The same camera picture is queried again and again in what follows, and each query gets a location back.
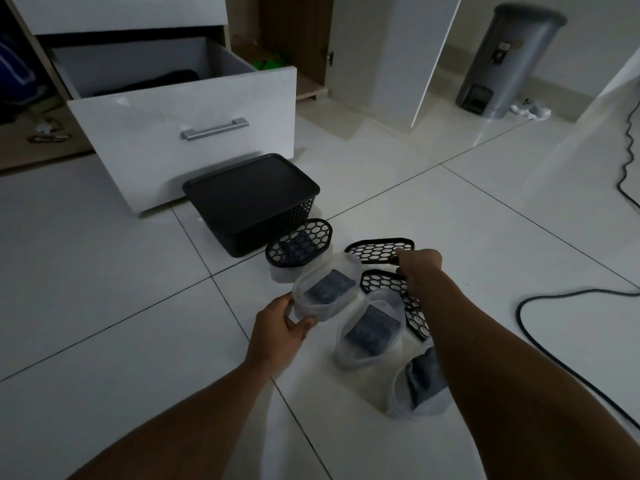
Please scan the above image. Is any person's left hand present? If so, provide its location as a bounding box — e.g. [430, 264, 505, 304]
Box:
[247, 293, 319, 380]

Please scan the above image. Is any person's right hand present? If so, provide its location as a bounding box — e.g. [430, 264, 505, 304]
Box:
[396, 248, 444, 291]

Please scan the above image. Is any black honeycomb lid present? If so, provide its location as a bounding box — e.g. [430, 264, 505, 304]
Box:
[344, 238, 416, 266]
[359, 268, 410, 297]
[399, 290, 434, 344]
[265, 218, 335, 268]

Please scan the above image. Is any clear plastic container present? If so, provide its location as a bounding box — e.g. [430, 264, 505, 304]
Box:
[291, 252, 364, 324]
[384, 339, 454, 421]
[333, 289, 407, 371]
[265, 218, 335, 284]

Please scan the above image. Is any person's right forearm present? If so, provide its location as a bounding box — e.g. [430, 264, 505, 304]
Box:
[403, 267, 640, 480]

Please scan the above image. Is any person's left forearm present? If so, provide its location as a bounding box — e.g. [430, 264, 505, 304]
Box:
[67, 359, 297, 480]

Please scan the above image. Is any dark folded cloth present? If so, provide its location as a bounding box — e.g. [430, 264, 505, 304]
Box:
[281, 230, 321, 263]
[344, 304, 402, 356]
[304, 271, 354, 306]
[406, 347, 449, 409]

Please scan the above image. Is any black plastic basket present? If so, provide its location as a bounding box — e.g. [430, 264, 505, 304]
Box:
[183, 153, 321, 258]

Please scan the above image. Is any black basket lid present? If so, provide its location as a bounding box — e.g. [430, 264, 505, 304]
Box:
[182, 153, 321, 216]

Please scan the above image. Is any white power plug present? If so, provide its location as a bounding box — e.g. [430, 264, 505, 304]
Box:
[509, 98, 552, 121]

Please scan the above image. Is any white wardrobe door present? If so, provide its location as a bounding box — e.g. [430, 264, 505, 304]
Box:
[327, 0, 464, 130]

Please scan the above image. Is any white open drawer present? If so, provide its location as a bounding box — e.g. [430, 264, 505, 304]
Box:
[50, 37, 299, 217]

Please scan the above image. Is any grey pedal trash bin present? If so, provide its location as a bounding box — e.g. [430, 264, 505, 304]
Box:
[454, 2, 569, 120]

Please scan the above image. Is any green item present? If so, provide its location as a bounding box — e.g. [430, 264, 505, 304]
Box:
[249, 52, 292, 72]

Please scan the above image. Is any wooden wardrobe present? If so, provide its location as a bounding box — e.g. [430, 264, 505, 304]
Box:
[0, 0, 335, 173]

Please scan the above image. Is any white closed drawer front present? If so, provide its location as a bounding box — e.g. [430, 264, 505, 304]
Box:
[7, 0, 229, 36]

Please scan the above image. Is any blue clothing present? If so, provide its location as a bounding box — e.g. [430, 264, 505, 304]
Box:
[0, 39, 37, 98]

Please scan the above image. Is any black floor cable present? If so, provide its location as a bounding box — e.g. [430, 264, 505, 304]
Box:
[516, 289, 640, 431]

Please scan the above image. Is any silver drawer handle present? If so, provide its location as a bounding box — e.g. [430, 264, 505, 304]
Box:
[180, 117, 250, 142]

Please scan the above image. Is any black hanging cable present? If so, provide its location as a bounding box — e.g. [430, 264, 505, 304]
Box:
[615, 99, 640, 211]

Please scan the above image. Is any small keychain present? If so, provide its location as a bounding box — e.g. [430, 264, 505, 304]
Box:
[27, 120, 74, 145]

